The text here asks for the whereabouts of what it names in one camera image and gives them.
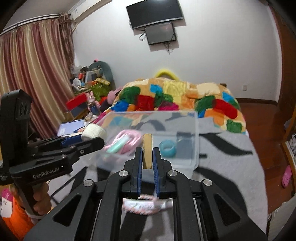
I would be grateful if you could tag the white printed tube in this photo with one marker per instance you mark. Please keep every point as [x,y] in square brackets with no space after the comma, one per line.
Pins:
[147,205]

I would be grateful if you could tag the person's left hand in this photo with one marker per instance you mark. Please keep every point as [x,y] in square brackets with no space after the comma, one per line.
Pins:
[43,204]

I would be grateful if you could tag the orange sleeve forearm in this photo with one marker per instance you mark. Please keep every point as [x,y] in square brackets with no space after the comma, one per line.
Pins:
[19,222]

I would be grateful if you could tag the blue notebook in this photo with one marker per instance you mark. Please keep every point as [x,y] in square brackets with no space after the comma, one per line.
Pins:
[70,127]

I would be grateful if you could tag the small dark wall monitor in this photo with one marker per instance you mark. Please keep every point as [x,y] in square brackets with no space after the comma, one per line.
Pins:
[160,33]

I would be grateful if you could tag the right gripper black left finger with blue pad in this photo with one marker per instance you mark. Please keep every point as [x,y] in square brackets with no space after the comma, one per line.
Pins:
[92,211]

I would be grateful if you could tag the yellow curved pillow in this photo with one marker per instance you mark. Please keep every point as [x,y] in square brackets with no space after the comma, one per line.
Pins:
[166,73]

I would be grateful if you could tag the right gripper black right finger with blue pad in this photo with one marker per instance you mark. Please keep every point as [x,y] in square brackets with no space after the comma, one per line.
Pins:
[201,209]

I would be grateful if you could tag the blue tape roll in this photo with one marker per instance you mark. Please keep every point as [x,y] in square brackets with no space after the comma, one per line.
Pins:
[167,148]

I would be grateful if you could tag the colourful patchwork blanket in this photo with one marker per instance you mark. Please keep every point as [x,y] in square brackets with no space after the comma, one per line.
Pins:
[208,100]

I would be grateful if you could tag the tan sponge block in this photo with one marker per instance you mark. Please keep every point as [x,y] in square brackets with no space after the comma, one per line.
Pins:
[147,150]

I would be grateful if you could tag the grey black patterned bedspread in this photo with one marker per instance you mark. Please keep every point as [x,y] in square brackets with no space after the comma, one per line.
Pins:
[204,151]

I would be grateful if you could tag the green bag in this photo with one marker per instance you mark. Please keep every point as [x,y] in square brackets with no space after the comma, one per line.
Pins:
[100,90]

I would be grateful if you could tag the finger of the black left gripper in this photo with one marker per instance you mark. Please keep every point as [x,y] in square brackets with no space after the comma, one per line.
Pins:
[55,143]
[75,151]

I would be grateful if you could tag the red box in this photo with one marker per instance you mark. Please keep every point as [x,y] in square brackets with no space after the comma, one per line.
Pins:
[76,101]

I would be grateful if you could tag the grey green plush toy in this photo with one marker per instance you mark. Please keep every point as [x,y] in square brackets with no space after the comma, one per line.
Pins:
[103,71]

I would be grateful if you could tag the pink plush bunny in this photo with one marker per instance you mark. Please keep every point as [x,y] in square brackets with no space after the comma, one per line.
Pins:
[93,104]

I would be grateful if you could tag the clear plastic storage box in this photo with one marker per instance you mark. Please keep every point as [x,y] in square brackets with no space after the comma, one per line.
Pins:
[174,133]

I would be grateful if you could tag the black wall television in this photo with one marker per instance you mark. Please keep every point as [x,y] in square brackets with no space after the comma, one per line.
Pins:
[150,12]

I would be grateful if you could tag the pink croc shoe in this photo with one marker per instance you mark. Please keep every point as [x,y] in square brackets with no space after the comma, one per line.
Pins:
[286,176]

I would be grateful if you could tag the red striped curtain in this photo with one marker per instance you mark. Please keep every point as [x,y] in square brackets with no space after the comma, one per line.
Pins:
[37,58]

